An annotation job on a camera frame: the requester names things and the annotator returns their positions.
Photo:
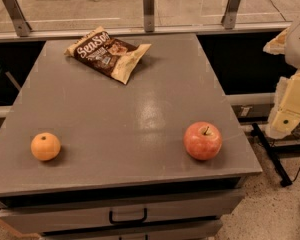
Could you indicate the orange fruit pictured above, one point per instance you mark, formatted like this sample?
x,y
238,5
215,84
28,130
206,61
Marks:
x,y
45,146

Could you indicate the right metal railing bracket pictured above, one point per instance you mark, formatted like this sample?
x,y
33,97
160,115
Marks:
x,y
230,15

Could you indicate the black upper drawer handle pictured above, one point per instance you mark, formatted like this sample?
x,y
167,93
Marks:
x,y
128,217

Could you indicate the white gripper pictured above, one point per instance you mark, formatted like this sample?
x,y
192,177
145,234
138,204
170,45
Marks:
x,y
299,45

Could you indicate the brown chip bag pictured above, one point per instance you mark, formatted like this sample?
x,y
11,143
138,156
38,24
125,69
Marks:
x,y
110,56

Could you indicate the metal railing bracket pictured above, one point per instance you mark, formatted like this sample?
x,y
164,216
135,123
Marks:
x,y
230,15
21,26
148,15

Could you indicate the red apple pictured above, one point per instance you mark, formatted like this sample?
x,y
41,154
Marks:
x,y
202,141

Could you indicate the middle metal railing bracket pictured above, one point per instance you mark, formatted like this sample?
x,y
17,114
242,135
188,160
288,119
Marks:
x,y
148,15

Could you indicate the black floor stand bar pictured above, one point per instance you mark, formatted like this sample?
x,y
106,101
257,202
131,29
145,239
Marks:
x,y
285,180

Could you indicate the left metal railing bracket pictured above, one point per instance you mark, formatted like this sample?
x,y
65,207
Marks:
x,y
21,26

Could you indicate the grey drawer cabinet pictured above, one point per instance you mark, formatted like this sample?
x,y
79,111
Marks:
x,y
122,148

